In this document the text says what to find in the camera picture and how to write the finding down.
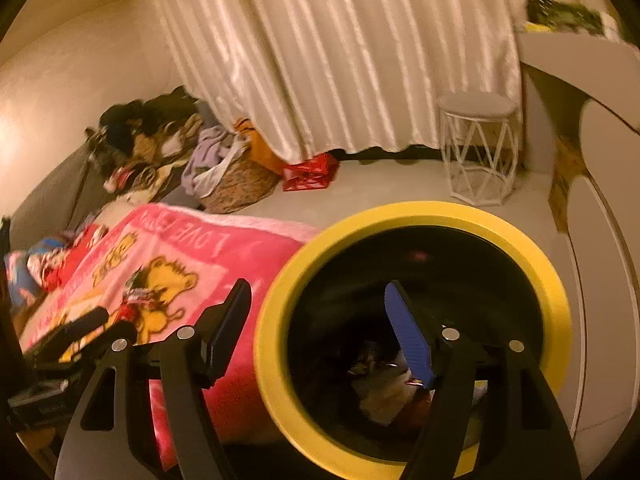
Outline floral fabric basket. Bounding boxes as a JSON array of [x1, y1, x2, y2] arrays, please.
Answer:
[[199, 149, 281, 215]]

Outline orange bag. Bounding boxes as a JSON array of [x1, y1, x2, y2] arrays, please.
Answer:
[[234, 118, 287, 175]]

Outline pile of dark clothes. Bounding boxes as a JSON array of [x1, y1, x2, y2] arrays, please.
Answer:
[[86, 86, 207, 197]]

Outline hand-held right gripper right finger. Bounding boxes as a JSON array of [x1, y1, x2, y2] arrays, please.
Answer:
[[384, 280, 584, 480]]

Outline red shopping bag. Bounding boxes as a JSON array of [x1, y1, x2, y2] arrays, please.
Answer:
[[281, 152, 341, 194]]

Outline pink printed blanket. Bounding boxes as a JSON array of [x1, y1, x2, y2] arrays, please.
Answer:
[[19, 203, 321, 468]]

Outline cream satin curtain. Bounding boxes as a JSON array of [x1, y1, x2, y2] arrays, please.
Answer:
[[144, 0, 524, 164]]

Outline white cabinet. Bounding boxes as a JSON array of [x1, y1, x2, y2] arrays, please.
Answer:
[[515, 30, 640, 466]]

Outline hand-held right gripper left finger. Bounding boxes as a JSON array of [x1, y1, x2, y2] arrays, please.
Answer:
[[54, 278, 253, 480]]

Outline white wire-frame stool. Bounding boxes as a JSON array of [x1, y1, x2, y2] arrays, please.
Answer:
[[437, 92, 521, 207]]

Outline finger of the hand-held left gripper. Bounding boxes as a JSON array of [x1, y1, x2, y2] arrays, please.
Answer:
[[22, 306, 111, 357], [47, 321, 139, 367]]

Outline dark green printed packet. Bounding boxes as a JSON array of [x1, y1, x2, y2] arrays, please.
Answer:
[[524, 0, 607, 37]]

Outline crumpled pale wrapper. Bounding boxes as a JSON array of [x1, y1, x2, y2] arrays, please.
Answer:
[[349, 344, 437, 427]]

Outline colourful crumpled wrappers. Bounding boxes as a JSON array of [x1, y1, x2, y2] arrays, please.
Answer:
[[121, 284, 152, 322]]

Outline yellow-rimmed black bin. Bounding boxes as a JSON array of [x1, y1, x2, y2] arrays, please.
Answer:
[[253, 201, 573, 480]]

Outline blue and red printed cloth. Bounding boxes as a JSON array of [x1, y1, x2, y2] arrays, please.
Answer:
[[4, 224, 109, 311]]

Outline grey sofa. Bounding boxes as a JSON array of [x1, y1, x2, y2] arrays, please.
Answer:
[[9, 142, 202, 252]]

